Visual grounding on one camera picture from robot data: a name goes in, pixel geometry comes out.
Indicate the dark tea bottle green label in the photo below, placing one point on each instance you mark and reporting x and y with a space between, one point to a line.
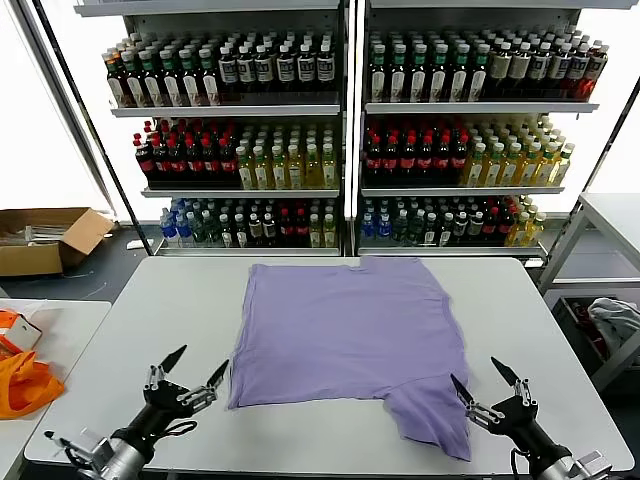
134 82
460 75
440 75
151 82
399 75
479 75
378 75
190 80
209 80
420 75
171 81

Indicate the small yellow green tea bottle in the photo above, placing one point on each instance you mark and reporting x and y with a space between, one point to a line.
536 228
314 232
520 231
329 231

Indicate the white slanted frame post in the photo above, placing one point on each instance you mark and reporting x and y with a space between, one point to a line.
64 100

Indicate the clear plastic packets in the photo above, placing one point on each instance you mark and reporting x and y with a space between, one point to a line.
30 235

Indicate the orange cloth bag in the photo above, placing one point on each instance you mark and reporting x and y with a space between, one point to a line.
25 390

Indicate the red drink bottle white label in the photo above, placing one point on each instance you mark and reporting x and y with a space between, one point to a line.
595 70

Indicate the yellow tea bottle white cap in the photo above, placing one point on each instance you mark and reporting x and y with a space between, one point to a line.
295 171
494 170
261 171
279 171
562 167
313 170
245 172
546 170
529 170
476 170
329 170
511 170

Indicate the orange and white carton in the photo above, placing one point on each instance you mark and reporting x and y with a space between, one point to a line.
10 320

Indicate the red packaged item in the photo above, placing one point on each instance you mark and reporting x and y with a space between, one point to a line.
582 315

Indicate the dark bottle brown label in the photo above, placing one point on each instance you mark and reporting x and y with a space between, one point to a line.
476 225
461 226
255 227
269 226

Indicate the grey metal shelving unit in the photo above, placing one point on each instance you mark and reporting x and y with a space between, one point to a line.
225 111
475 107

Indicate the amber tea bottle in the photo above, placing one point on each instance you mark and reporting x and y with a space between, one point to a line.
116 82

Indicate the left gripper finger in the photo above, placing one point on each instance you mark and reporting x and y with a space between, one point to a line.
219 376
172 357

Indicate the open cardboard box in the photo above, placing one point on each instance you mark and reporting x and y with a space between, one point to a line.
30 260

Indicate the small cola bottle red cap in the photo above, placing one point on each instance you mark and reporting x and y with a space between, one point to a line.
285 227
506 221
492 224
301 227

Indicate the white side table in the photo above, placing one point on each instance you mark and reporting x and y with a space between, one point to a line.
75 340

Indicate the blue drink bottle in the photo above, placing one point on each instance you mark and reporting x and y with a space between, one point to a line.
368 226
384 225
167 227
183 226

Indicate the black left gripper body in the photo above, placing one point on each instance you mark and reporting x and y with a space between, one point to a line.
160 407

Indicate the small white floor scrap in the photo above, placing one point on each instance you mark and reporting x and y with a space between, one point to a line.
134 245

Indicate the light grey crumpled garment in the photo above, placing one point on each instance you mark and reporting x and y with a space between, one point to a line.
612 320

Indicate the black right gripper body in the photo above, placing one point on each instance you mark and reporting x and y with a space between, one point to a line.
515 420

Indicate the dark green bottle white cap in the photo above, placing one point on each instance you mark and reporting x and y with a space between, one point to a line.
226 232
430 232
445 231
241 232

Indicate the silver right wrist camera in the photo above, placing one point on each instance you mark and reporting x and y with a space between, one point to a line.
597 462

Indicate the purple t-shirt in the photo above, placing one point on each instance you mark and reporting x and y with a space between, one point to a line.
340 325

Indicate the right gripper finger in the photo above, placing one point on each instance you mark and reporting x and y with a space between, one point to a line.
461 390
505 370

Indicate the dark drink bottle white label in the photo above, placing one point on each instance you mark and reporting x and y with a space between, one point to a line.
228 70
540 67
325 67
263 69
286 68
246 69
559 67
577 67
306 67

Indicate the grey metal frame table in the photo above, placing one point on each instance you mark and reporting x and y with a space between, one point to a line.
615 205

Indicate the clear green water bottle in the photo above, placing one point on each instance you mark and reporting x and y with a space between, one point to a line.
198 227
400 227
416 227
211 227

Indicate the black slanted pole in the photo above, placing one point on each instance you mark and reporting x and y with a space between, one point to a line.
109 160
620 124

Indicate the dark storage crate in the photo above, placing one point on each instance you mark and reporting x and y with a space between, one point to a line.
567 312

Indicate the dark bottle beige label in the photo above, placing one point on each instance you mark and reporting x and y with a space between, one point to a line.
520 67
500 67

